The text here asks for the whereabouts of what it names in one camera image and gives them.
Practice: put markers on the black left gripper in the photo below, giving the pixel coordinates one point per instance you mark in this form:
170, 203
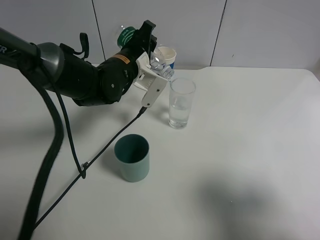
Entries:
116, 74

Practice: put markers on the clear bottle with green label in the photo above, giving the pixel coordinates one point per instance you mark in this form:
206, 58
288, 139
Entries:
156, 60

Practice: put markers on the green plastic cup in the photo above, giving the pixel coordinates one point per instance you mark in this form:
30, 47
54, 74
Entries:
133, 154

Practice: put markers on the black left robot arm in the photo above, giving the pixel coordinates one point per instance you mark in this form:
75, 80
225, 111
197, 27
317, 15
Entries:
58, 68

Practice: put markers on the white cup with blue sleeve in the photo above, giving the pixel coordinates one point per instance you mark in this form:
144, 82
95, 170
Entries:
169, 55

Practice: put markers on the tall clear drinking glass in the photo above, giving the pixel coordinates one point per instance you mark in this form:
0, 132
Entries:
181, 95

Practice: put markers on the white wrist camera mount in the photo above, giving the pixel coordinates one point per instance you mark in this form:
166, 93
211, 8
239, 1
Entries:
149, 81

